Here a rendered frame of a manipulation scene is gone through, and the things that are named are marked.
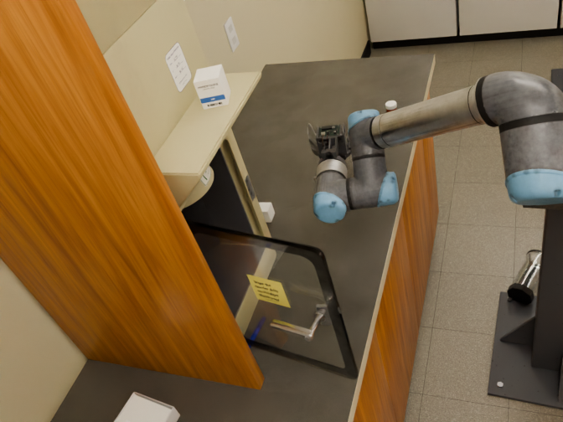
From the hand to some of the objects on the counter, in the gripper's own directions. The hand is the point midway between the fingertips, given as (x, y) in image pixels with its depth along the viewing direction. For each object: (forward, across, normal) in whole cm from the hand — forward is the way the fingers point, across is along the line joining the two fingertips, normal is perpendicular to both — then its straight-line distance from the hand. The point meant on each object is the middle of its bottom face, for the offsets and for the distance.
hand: (336, 126), depth 153 cm
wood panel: (-60, +41, +22) cm, 76 cm away
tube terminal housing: (-39, +34, +22) cm, 56 cm away
